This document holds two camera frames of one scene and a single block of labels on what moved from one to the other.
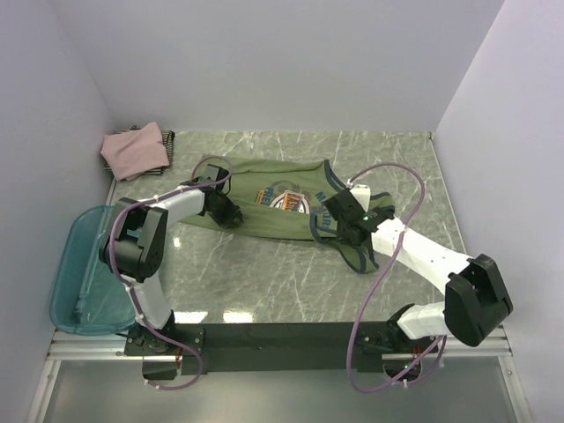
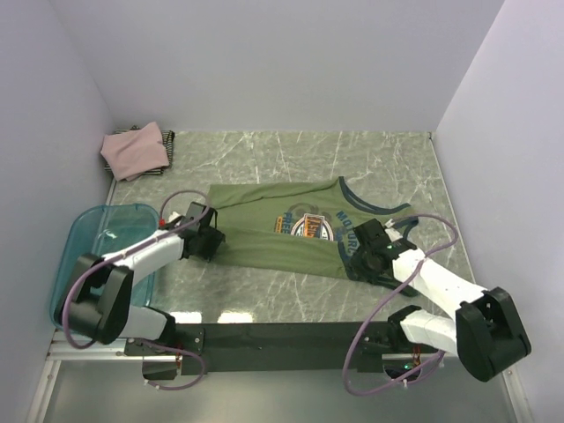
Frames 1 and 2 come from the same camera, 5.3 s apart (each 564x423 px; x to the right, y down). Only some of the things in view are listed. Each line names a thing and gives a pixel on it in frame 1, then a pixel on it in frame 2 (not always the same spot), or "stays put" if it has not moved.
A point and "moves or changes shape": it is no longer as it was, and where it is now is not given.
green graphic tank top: (281, 201) moves or changes shape
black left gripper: (233, 211) -> (216, 237)
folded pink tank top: (130, 153) stays put
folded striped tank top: (167, 137) stays put
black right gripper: (341, 236) -> (366, 275)
